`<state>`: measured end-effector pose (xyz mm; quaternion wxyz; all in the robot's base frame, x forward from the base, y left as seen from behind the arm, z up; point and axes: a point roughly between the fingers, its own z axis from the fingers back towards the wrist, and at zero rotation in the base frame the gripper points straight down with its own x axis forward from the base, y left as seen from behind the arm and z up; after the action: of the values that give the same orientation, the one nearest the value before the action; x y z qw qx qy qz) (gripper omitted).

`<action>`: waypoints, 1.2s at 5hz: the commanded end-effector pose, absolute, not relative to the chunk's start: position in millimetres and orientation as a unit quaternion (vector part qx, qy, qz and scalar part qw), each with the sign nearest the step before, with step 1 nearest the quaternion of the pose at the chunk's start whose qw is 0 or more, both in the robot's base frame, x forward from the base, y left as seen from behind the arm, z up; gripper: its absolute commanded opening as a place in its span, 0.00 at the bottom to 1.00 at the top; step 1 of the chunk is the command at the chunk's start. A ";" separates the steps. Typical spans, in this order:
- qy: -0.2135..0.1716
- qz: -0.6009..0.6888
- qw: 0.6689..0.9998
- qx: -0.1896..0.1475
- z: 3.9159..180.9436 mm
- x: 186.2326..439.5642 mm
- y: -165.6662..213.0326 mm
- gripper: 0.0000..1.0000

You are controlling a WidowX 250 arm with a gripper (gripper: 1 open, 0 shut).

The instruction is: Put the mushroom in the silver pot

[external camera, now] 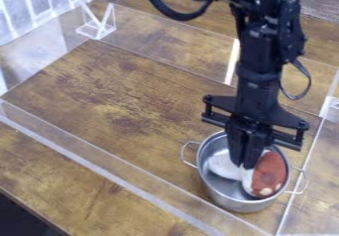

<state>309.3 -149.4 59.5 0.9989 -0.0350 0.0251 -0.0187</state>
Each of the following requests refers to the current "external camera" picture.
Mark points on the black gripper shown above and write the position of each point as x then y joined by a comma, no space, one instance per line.
248,144

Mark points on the red white plush mushroom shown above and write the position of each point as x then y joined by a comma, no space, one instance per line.
261,181

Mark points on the silver metal pot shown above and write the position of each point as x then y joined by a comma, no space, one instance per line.
226,191

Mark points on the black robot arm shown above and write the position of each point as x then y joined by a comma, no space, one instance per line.
272,43

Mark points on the clear acrylic triangle bracket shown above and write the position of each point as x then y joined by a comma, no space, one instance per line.
97,28

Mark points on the clear acrylic enclosure wall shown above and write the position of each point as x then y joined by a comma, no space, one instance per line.
101,129

